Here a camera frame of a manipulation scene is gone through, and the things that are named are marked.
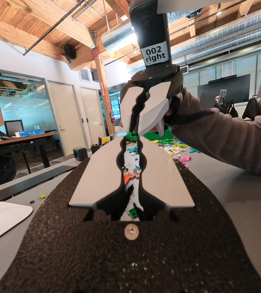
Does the black flat bar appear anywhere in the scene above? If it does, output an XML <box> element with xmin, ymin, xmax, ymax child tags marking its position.
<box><xmin>0</xmin><ymin>165</ymin><xmax>76</xmax><ymax>204</ymax></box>

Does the pile of loose lego pieces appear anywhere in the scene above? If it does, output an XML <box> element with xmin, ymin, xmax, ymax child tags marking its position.
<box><xmin>126</xmin><ymin>137</ymin><xmax>200</xmax><ymax>168</ymax></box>

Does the wall air vent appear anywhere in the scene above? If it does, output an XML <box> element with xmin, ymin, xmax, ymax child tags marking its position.
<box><xmin>78</xmin><ymin>68</ymin><xmax>91</xmax><ymax>82</ymax></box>

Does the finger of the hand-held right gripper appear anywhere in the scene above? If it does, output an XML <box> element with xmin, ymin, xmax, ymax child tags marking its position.
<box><xmin>138</xmin><ymin>81</ymin><xmax>172</xmax><ymax>136</ymax></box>
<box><xmin>120</xmin><ymin>85</ymin><xmax>145</xmax><ymax>134</ymax></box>

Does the silver ventilation duct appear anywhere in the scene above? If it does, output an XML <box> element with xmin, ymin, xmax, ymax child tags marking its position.
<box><xmin>101</xmin><ymin>21</ymin><xmax>138</xmax><ymax>53</ymax></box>
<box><xmin>127</xmin><ymin>3</ymin><xmax>261</xmax><ymax>75</ymax></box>

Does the wooden support post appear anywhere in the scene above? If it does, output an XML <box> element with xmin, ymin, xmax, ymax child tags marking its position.
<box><xmin>91</xmin><ymin>49</ymin><xmax>117</xmax><ymax>136</ymax></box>

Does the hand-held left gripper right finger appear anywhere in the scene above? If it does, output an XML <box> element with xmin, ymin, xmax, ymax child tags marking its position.
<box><xmin>138</xmin><ymin>137</ymin><xmax>195</xmax><ymax>210</ymax></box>

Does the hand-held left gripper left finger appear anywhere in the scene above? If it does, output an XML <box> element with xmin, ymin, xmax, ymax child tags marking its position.
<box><xmin>68</xmin><ymin>136</ymin><xmax>124</xmax><ymax>210</ymax></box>

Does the green lego baseplate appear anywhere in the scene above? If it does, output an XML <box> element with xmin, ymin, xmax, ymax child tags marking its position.
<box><xmin>142</xmin><ymin>128</ymin><xmax>174</xmax><ymax>141</ymax></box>

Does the person's right hand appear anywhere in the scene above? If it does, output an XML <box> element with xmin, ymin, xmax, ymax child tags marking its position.
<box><xmin>163</xmin><ymin>106</ymin><xmax>175</xmax><ymax>120</ymax></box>

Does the round black ceiling speaker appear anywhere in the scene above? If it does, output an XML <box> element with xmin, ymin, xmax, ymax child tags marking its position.
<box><xmin>63</xmin><ymin>43</ymin><xmax>77</xmax><ymax>60</ymax></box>

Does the black cube device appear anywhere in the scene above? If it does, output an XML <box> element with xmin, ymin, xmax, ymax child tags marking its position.
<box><xmin>73</xmin><ymin>147</ymin><xmax>89</xmax><ymax>161</ymax></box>

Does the white door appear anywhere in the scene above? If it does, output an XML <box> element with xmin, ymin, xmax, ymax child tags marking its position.
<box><xmin>80</xmin><ymin>86</ymin><xmax>106</xmax><ymax>149</ymax></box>
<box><xmin>47</xmin><ymin>80</ymin><xmax>80</xmax><ymax>156</ymax></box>

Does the black computer monitor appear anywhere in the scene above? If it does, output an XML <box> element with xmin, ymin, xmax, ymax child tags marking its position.
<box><xmin>4</xmin><ymin>119</ymin><xmax>25</xmax><ymax>137</ymax></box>

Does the wooden office desk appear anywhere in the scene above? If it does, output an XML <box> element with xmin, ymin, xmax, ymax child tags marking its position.
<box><xmin>0</xmin><ymin>132</ymin><xmax>59</xmax><ymax>175</ymax></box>

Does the person's right forearm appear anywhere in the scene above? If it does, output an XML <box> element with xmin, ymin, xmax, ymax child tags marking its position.
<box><xmin>170</xmin><ymin>88</ymin><xmax>261</xmax><ymax>176</ymax></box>

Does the blue lego box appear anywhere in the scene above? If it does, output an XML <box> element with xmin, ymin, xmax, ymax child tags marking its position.
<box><xmin>14</xmin><ymin>128</ymin><xmax>46</xmax><ymax>138</ymax></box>

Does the large black wall screen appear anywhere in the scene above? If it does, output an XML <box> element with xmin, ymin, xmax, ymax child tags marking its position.
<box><xmin>197</xmin><ymin>74</ymin><xmax>251</xmax><ymax>106</ymax></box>

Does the white flat pad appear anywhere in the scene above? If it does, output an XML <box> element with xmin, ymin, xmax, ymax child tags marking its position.
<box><xmin>0</xmin><ymin>201</ymin><xmax>34</xmax><ymax>248</ymax></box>

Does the black jacket on chair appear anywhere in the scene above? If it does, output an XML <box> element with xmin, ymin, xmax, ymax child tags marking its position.
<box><xmin>242</xmin><ymin>97</ymin><xmax>261</xmax><ymax>120</ymax></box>

